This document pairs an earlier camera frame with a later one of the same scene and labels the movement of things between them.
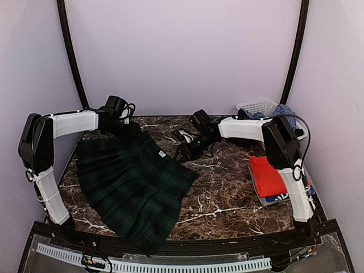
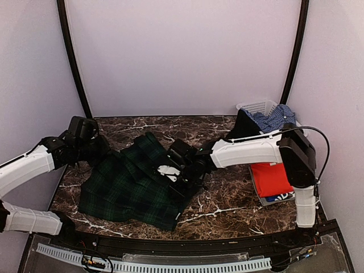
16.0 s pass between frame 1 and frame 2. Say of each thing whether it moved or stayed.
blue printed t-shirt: stayed
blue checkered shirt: stayed
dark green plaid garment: moved
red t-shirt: stayed
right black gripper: moved
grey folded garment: stayed
